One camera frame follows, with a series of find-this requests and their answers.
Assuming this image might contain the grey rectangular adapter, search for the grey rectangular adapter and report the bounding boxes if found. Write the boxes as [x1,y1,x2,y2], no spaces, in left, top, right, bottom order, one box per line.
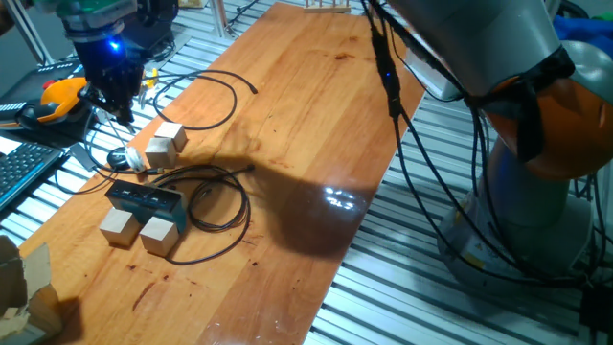
[68,142,100,173]

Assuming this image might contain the black docking station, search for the black docking station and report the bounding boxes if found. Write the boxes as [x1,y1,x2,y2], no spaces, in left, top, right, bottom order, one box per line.
[103,179,189,235]

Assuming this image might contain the green wrist mount plate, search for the green wrist mount plate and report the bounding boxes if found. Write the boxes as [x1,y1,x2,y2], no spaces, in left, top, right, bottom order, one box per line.
[33,0,140,20]

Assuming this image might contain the black USB plug cable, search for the black USB plug cable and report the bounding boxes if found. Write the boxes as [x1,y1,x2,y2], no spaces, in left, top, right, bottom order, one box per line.
[93,162,168,176]

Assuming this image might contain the black looped cable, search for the black looped cable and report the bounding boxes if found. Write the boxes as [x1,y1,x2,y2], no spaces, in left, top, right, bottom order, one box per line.
[151,69,260,132]

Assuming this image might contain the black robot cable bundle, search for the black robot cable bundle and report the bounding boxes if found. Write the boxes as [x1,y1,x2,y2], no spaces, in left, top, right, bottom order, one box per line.
[361,0,613,288]

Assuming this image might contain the black coiled cable bundle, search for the black coiled cable bundle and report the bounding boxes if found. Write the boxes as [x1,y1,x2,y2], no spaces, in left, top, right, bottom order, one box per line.
[148,163,258,266]

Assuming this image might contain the black round puck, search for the black round puck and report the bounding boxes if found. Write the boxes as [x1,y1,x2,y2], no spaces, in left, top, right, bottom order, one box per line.
[105,146,131,170]

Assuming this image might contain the light frame post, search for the light frame post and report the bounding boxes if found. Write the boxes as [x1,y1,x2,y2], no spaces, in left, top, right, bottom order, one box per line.
[4,0,57,66]
[210,0,231,37]

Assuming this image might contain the orange and black teach pendant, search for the orange and black teach pendant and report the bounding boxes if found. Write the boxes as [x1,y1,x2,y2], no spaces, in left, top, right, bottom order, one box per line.
[0,61,97,148]

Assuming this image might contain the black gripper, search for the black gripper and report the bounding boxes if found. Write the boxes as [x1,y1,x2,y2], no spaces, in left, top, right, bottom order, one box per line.
[71,33,145,127]

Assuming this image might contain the varnished wooden board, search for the varnished wooden board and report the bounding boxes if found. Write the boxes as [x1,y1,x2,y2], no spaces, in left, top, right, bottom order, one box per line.
[18,2,427,345]

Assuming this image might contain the torn cardboard box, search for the torn cardboard box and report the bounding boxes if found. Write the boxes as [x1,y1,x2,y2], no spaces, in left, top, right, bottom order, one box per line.
[0,234,66,345]

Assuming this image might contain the yellow handled pliers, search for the yellow handled pliers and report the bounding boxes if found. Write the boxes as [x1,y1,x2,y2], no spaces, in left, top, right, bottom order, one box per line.
[138,66,160,111]

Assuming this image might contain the black keyboard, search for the black keyboard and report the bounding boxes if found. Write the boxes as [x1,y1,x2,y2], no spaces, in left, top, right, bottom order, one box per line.
[0,141,66,212]

